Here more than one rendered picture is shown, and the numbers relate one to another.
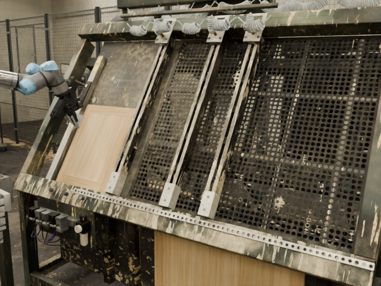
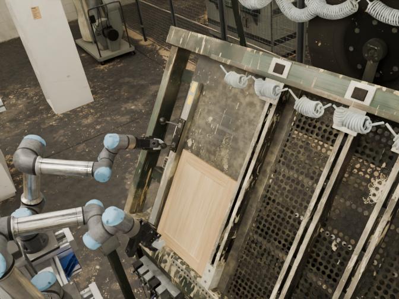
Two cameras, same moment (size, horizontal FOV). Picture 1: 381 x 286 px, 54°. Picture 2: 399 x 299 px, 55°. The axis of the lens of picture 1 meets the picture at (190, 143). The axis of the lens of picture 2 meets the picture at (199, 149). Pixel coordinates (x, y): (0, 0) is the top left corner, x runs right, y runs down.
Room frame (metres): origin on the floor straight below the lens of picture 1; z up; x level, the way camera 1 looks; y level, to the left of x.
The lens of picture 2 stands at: (0.99, -0.09, 2.66)
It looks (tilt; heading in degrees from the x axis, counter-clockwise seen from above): 36 degrees down; 24
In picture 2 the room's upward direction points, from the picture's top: 9 degrees counter-clockwise
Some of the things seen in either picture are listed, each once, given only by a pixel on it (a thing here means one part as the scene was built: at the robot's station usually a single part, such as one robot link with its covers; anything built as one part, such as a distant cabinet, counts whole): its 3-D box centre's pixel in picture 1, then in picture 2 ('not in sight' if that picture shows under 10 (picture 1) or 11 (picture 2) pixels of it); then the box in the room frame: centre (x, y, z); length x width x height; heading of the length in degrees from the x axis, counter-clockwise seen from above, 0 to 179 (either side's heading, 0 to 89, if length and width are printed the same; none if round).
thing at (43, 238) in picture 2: not in sight; (31, 237); (2.00, 1.46, 1.09); 0.15 x 0.15 x 0.10
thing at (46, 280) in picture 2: not in sight; (46, 288); (1.68, 1.08, 1.20); 0.13 x 0.12 x 0.14; 37
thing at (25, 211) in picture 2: not in sight; (24, 222); (2.01, 1.47, 1.20); 0.13 x 0.12 x 0.14; 20
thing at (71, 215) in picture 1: (55, 224); (158, 288); (2.10, 0.80, 0.69); 0.50 x 0.14 x 0.24; 59
